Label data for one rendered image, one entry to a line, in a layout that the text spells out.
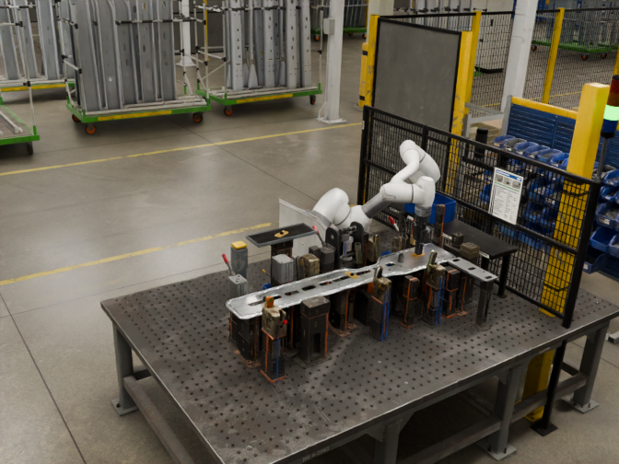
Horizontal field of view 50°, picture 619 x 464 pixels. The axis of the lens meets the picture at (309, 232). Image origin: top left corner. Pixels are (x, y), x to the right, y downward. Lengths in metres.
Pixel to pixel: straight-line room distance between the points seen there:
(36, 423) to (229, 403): 1.54
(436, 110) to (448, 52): 0.50
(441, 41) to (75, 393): 3.89
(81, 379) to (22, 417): 0.44
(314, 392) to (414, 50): 3.72
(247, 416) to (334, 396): 0.43
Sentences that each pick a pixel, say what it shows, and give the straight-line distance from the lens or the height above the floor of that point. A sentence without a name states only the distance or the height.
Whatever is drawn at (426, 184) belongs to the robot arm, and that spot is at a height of 1.44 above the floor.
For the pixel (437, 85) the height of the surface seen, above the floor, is 1.52.
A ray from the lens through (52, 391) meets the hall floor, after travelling 4.54.
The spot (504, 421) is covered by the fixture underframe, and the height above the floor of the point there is 0.23.
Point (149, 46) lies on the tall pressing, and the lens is 10.45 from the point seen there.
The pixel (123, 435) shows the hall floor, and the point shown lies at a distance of 4.11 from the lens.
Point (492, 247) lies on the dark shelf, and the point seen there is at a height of 1.03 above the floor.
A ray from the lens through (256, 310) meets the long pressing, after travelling 3.19.
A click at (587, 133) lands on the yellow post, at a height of 1.77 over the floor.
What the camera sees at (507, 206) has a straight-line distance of 4.03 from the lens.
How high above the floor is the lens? 2.61
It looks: 23 degrees down
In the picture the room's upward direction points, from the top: 2 degrees clockwise
